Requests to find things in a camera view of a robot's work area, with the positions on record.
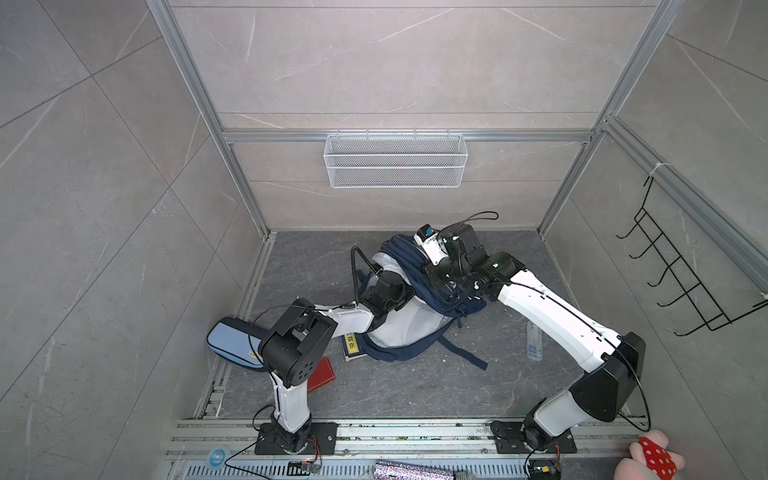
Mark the white wire mesh basket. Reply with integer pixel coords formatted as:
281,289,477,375
323,133,468,189

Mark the pink plush toy red heart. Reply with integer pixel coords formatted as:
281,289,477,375
613,429,686,480

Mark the black wall hook rack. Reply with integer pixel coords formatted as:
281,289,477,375
616,176,767,338

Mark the navy blue student backpack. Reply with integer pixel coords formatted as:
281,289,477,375
355,234,488,371

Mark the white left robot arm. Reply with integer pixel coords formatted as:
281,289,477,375
257,270,415,454

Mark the dark blue book yellow label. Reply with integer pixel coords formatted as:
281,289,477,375
341,333,367,362

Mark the clear plastic ruler case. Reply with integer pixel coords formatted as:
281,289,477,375
526,322,543,361

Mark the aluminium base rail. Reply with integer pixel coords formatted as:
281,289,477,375
161,416,648,479

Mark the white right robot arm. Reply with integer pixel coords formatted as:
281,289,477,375
415,222,646,451

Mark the red wallet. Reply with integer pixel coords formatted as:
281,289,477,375
307,357,336,392

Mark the purple glitter microphone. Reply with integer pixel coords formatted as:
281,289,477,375
373,460,476,480

